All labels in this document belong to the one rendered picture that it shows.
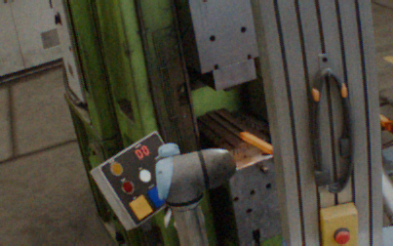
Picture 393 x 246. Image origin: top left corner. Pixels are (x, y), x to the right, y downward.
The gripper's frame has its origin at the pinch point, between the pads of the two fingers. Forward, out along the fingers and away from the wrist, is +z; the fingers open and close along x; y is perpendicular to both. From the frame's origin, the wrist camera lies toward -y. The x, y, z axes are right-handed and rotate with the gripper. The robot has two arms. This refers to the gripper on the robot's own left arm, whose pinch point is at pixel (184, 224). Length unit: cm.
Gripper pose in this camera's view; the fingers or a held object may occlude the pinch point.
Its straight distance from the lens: 261.0
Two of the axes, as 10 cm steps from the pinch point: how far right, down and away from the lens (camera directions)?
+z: 1.7, 9.0, 4.1
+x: 9.9, -1.7, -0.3
